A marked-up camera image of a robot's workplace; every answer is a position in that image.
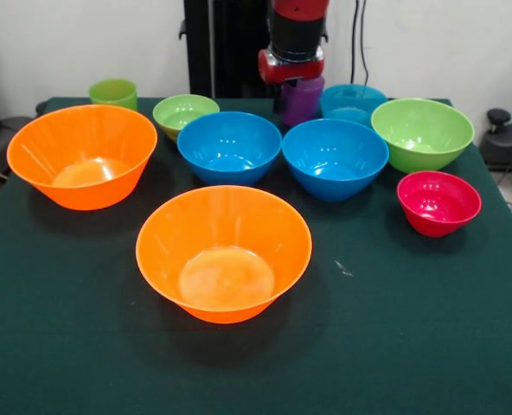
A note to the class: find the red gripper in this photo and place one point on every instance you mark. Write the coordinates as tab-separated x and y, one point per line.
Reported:
282	71

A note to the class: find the purple plastic cup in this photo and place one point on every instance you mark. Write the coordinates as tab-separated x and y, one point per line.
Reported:
303	104

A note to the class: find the blue plastic bowl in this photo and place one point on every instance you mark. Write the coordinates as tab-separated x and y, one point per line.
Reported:
334	151
230	142

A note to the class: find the large orange plastic bowl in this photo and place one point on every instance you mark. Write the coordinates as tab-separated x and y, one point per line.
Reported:
221	216
78	134

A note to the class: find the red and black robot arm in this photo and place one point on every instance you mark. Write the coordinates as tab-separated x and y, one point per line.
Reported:
299	30

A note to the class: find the small translucent blue bowl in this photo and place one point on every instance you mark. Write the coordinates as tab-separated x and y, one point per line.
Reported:
353	101

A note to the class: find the small green plastic bowl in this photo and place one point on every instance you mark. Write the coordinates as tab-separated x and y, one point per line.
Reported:
182	112

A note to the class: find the large green plastic bowl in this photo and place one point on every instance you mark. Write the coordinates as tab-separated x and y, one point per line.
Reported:
420	125

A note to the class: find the green plastic cup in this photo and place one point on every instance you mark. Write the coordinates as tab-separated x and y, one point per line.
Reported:
113	95

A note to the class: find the small pink plastic bowl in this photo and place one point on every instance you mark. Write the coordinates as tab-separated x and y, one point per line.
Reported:
437	199

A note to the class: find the black stand base with knob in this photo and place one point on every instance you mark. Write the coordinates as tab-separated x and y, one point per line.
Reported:
511	142

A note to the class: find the dark green table cloth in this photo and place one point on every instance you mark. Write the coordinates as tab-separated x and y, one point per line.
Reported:
385	346

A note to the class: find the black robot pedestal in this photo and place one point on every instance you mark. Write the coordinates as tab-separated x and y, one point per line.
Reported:
221	43

